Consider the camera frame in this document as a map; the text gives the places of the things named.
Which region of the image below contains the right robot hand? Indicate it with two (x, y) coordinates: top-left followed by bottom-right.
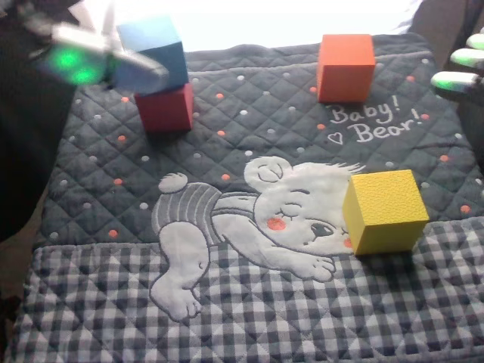
(430, 33), (484, 100)

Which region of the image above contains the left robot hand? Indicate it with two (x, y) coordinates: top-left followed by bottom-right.
(22, 13), (170, 95)

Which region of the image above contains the yellow foam cube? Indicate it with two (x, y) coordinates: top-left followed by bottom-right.
(342, 169), (430, 256)

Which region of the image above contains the blue foam cube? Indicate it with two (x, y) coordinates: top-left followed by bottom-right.
(116, 14), (189, 92)

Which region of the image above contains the orange foam cube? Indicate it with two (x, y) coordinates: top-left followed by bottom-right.
(316, 33), (376, 104)

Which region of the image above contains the grey bear print quilt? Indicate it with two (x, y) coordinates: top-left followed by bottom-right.
(7, 32), (484, 363)

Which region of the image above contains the red foam cube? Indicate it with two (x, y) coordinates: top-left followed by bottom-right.
(134, 82), (196, 133)

